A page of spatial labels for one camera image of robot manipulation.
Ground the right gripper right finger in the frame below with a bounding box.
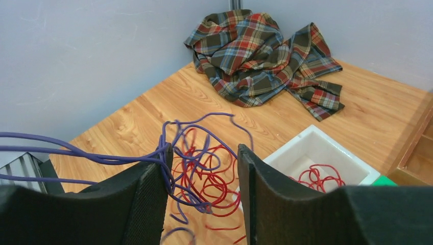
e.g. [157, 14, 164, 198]
[237, 144, 432, 244]

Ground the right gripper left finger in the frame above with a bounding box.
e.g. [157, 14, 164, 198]
[1, 157, 168, 244]

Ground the red wire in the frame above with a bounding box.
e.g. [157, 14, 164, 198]
[290, 164, 346, 193]

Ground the white plastic bin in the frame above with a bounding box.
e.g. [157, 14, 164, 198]
[238, 125, 380, 210]

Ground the green plastic bin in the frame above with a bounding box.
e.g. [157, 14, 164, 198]
[371, 175, 398, 186]

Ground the wooden compartment tray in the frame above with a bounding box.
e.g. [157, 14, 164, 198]
[388, 100, 432, 186]

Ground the plaid cloth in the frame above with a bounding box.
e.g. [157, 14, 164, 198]
[184, 9, 344, 121]

